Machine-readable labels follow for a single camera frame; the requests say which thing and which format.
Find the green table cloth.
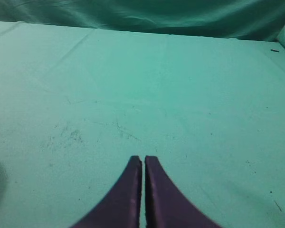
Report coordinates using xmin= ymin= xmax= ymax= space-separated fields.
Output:
xmin=0 ymin=22 xmax=285 ymax=228

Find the green backdrop cloth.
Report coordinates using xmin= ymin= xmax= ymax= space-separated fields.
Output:
xmin=0 ymin=0 xmax=285 ymax=49

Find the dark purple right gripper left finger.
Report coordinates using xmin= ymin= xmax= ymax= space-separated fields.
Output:
xmin=72 ymin=155 xmax=142 ymax=228

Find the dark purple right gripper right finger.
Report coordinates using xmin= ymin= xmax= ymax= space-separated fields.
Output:
xmin=145 ymin=156 xmax=220 ymax=228

